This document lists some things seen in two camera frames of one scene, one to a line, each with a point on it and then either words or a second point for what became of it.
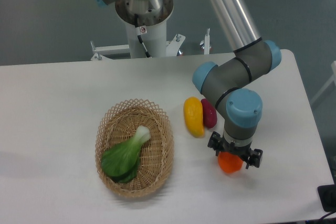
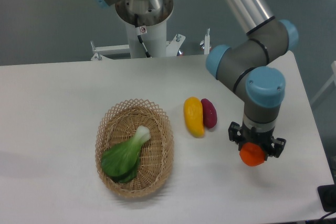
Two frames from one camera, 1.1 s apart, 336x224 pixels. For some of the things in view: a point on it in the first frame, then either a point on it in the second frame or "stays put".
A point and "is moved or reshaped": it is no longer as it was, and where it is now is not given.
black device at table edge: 327,195 stays put
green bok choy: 120,160 stays put
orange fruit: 229,162 is moved or reshaped
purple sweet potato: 210,114 stays put
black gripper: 218,144 to 263,139
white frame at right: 332,81 stays put
